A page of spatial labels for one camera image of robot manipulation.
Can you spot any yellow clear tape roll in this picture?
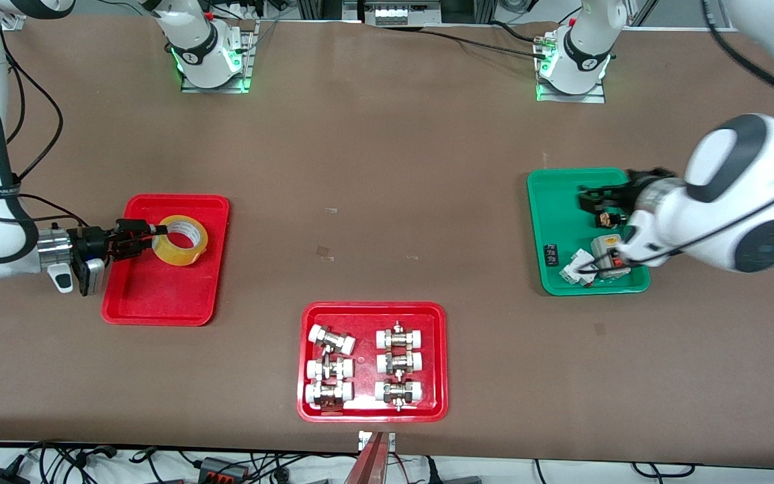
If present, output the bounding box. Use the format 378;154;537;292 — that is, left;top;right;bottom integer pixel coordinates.
152;215;209;267

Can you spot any green plastic tray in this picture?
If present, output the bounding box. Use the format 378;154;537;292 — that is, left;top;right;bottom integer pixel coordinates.
527;168;651;296

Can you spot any empty red plastic tray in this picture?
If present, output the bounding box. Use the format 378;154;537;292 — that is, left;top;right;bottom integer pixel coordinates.
101;194;230;327

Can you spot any red tray holding fittings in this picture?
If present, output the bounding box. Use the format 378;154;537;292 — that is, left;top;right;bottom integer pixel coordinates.
296;301;449;424

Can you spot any white circuit breaker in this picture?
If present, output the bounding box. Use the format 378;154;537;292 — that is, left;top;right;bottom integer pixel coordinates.
559;249;598;288

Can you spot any white metal pipe fitting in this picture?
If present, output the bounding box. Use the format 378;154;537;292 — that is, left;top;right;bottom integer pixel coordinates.
374;378;424;412
376;321;425;350
308;324;357;356
306;356;355;382
376;350;423;375
304;380;354;411

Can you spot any black orange connector box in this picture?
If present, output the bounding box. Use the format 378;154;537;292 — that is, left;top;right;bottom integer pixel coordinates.
199;457;251;483

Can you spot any white power strip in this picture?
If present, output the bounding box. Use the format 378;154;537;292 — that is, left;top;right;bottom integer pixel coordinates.
363;0;443;27

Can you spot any grey push button switch box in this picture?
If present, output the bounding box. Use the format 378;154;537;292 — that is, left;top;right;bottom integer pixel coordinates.
591;235;632;279

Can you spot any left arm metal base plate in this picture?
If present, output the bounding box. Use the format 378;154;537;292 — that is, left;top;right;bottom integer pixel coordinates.
536;32;607;104

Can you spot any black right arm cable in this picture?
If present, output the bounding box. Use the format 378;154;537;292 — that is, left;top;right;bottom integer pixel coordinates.
0;27;90;228

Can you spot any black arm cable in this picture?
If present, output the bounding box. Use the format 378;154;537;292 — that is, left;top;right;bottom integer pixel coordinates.
575;0;774;275
0;27;90;228

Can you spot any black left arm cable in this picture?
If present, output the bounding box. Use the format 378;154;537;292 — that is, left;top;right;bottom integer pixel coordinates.
575;0;774;275

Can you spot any black cable on table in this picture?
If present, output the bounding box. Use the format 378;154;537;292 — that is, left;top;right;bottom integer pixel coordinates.
421;28;550;59

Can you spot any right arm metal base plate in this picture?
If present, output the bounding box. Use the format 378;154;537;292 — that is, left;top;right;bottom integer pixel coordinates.
180;20;258;94

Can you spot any aluminium frame profile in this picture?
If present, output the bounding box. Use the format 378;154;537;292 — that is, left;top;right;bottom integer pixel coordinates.
296;0;361;22

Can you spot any red aluminium camera mount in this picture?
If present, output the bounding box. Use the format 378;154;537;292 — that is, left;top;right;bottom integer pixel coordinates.
343;430;398;484

